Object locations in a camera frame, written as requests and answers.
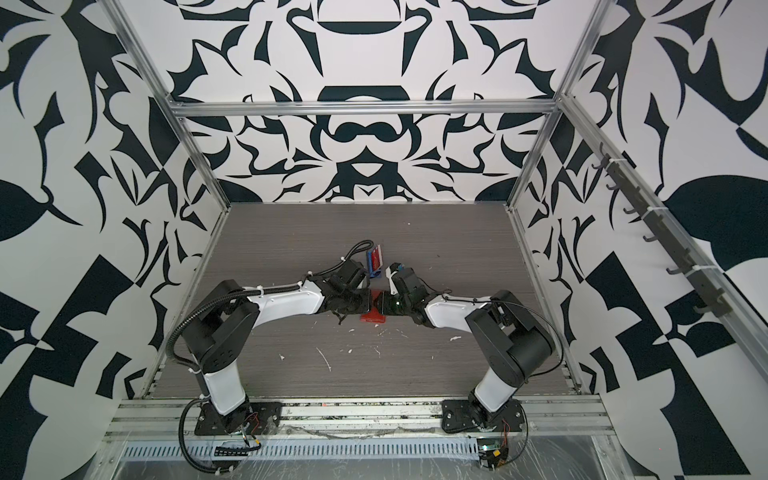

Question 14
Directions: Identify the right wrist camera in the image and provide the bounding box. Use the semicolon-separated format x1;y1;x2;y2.
385;266;399;295

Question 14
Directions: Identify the red card holder wallet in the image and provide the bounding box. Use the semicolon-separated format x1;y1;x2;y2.
360;289;387;324

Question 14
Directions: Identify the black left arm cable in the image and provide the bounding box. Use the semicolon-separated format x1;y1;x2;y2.
177;397;253;475

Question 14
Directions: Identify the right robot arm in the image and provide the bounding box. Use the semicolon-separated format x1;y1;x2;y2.
374;263;559;418

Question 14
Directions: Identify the blue card stand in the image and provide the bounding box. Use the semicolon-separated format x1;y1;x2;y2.
366;245;383;279

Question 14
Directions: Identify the right base electronics board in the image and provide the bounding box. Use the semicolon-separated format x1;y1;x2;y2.
477;437;509;470

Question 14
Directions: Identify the wall hook rail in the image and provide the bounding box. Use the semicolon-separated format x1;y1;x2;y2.
596;143;737;318

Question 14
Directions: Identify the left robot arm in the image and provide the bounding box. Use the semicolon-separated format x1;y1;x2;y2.
165;259;372;416

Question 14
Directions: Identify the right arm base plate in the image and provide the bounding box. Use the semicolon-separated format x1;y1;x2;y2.
440;399;526;434

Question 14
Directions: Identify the aluminium front rail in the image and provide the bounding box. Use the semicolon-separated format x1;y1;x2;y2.
104;395;615;440

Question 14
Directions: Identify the white vented cable duct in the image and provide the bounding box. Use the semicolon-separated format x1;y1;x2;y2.
119;437;484;462

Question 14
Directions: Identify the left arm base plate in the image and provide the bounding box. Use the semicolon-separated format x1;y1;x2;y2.
194;401;283;436

